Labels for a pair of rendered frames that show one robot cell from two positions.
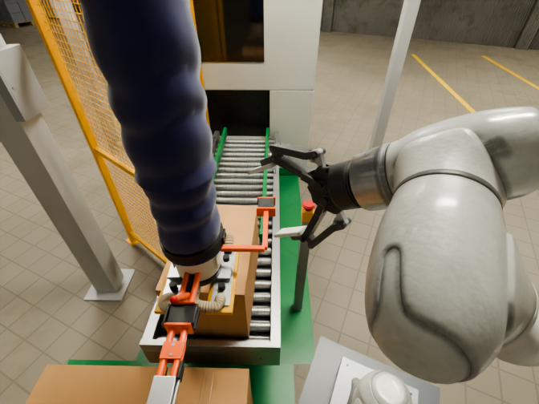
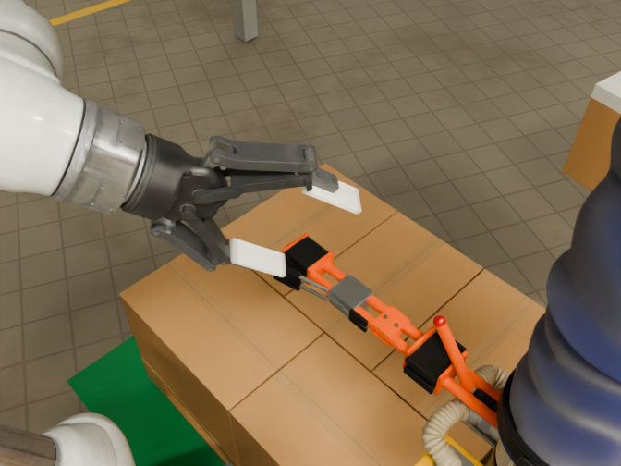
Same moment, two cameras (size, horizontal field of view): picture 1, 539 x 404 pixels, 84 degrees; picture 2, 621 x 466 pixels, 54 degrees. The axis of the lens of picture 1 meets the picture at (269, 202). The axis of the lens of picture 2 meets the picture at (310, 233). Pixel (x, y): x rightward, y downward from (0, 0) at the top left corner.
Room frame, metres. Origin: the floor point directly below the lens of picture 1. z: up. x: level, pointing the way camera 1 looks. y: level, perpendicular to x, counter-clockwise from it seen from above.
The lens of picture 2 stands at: (0.78, -0.32, 2.20)
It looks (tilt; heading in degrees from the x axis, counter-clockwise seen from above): 47 degrees down; 135
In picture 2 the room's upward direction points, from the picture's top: straight up
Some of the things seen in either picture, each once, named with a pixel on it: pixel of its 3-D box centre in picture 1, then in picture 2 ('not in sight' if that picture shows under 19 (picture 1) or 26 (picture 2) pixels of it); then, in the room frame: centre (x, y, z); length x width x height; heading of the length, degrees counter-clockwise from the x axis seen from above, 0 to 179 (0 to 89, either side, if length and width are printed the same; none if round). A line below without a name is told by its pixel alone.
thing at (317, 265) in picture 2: not in sight; (308, 258); (0.16, 0.29, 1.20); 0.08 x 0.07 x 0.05; 179
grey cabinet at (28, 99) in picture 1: (18, 83); not in sight; (1.46, 1.19, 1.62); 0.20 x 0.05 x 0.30; 179
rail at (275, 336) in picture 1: (276, 207); not in sight; (1.86, -0.06, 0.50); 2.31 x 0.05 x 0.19; 179
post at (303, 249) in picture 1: (301, 265); not in sight; (1.26, -0.22, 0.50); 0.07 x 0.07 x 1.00; 89
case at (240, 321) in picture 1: (217, 266); not in sight; (1.06, 0.29, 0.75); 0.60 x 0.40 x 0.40; 177
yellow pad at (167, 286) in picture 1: (178, 272); not in sight; (0.76, 0.37, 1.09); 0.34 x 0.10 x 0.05; 179
